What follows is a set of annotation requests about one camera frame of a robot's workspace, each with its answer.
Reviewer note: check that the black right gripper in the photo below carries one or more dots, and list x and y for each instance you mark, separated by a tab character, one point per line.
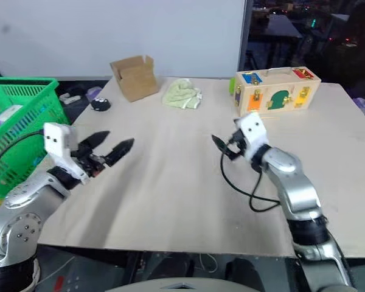
239	142

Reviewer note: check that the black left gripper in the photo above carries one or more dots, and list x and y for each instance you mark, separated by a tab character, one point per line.
89	161

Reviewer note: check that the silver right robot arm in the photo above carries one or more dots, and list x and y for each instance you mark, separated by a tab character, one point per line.
298	188

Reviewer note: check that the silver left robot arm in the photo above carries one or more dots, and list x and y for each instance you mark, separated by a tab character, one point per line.
21	197

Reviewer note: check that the green plastic basket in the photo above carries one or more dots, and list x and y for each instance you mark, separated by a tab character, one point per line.
33	100

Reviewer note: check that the black round paw-print object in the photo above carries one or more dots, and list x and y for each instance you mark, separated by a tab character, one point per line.
101	104

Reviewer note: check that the pale purple packet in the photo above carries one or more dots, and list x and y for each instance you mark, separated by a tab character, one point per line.
93	92

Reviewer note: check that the small white object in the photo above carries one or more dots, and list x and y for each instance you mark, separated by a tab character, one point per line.
69	98

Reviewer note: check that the open brown cardboard box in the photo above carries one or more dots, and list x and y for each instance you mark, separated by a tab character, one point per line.
137	82

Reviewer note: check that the light green crumpled towel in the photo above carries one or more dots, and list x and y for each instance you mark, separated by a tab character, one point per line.
182	94

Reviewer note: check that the wooden latch puzzle box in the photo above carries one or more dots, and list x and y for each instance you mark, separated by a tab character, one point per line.
276	91

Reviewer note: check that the white and purple small box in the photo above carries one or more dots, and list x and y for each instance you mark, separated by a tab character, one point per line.
9	114

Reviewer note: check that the purple small package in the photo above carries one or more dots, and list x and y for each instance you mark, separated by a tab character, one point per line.
362	105

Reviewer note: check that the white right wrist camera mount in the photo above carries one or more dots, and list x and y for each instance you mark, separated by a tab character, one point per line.
252	127

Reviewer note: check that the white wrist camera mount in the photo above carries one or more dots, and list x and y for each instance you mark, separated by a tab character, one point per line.
252	127
56	137

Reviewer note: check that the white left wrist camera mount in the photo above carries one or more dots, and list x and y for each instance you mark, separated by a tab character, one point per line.
56	137

